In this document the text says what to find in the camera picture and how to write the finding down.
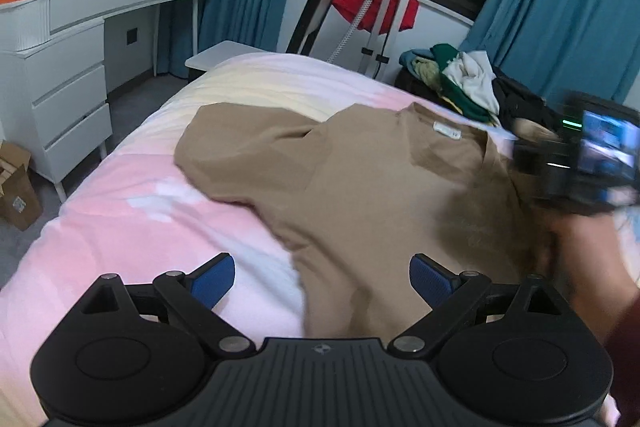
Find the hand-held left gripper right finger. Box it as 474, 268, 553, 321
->
390, 253, 568, 358

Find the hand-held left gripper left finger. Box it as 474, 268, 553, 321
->
80, 253, 256, 358

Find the tan t-shirt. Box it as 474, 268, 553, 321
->
174, 102, 566, 340

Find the person's right forearm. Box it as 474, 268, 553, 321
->
547, 207, 640, 427

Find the black jacket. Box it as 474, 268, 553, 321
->
492, 67, 566, 132

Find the pastel bed blanket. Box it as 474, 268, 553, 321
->
0, 52, 640, 427

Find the white garment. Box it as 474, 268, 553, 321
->
442, 51, 501, 115

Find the green garment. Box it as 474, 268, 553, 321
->
432, 43, 496, 122

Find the yellow-green garment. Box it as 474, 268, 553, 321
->
415, 57, 444, 94

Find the teal garment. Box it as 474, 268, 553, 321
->
400, 48, 436, 78

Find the cardboard box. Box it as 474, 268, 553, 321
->
0, 141, 43, 233

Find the white bench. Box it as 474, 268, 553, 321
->
185, 41, 273, 84

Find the white dressing table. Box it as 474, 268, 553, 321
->
0, 0, 218, 202

